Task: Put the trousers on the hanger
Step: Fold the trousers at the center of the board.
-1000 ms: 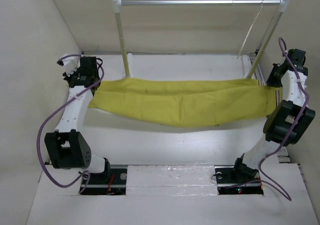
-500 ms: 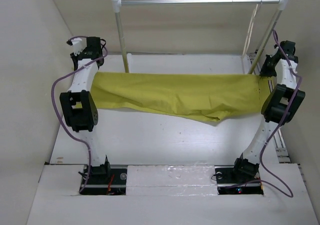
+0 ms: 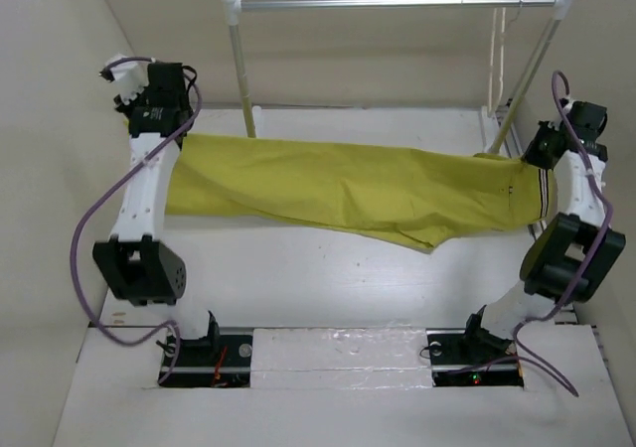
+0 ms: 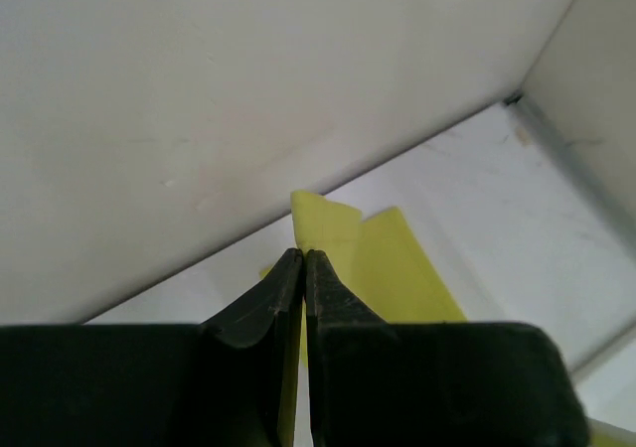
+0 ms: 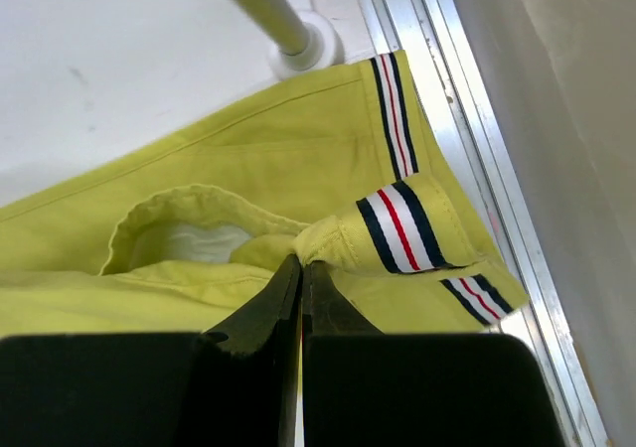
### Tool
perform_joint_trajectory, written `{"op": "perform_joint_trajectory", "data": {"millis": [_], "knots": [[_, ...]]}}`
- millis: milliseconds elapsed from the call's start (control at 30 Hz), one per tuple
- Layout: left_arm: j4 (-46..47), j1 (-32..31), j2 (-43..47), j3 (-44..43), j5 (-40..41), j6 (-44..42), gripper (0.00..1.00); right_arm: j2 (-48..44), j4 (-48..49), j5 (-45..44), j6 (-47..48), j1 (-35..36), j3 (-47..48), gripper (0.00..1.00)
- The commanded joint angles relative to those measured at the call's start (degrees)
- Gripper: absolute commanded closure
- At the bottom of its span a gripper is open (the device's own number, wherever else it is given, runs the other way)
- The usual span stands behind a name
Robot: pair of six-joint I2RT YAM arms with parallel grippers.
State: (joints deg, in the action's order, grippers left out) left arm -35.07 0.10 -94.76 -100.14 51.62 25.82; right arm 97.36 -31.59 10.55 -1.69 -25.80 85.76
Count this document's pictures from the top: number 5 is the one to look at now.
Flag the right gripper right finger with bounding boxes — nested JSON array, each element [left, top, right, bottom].
[[302, 262, 564, 446]]

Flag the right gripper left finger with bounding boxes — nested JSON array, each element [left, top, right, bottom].
[[1, 255, 302, 446]]

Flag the yellow trousers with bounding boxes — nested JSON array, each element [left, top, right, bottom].
[[1, 51, 528, 336]]

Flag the white clothes rack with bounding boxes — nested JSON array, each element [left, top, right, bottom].
[[234, 0, 345, 80]]

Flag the aluminium rail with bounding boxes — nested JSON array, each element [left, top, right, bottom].
[[358, 0, 612, 446]]

